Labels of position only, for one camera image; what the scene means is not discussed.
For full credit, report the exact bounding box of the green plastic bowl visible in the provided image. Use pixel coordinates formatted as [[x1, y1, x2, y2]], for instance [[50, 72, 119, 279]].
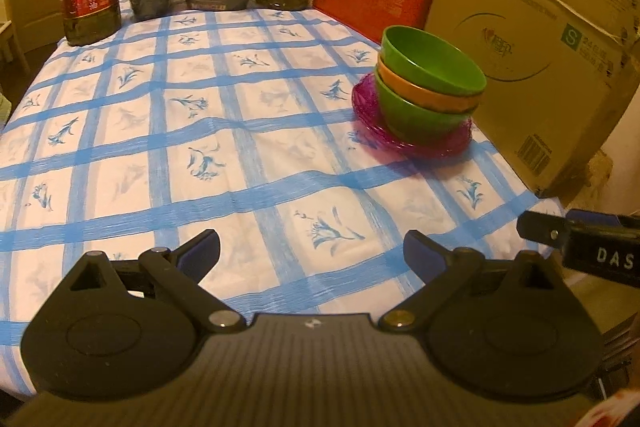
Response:
[[373, 72, 480, 147], [379, 25, 488, 98]]

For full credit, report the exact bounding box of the dark meal tub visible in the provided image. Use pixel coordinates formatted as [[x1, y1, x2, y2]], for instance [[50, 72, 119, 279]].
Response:
[[124, 0, 176, 22]]

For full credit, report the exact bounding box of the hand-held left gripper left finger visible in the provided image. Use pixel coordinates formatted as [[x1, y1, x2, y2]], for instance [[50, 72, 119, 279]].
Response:
[[66, 229, 249, 334]]

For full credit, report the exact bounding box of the white wooden chair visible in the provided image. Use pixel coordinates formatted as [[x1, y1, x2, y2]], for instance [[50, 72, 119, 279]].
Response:
[[0, 20, 31, 76]]

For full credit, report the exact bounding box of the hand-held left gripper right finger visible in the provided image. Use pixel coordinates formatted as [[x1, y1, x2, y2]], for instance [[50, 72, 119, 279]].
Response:
[[377, 229, 572, 334]]

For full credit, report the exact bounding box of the orange plastic bowl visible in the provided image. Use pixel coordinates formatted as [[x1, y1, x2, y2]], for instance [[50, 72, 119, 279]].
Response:
[[374, 54, 485, 116]]

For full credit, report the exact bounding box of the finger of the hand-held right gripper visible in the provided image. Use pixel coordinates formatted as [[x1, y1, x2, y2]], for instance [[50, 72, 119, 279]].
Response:
[[568, 208, 640, 230], [517, 209, 571, 249]]

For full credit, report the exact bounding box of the blue checked tablecloth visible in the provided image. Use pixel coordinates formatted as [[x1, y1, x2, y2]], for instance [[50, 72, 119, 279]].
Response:
[[0, 4, 567, 401]]

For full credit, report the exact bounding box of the large brown cardboard box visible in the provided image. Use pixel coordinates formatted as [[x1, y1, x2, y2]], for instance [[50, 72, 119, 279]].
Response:
[[423, 0, 640, 200]]

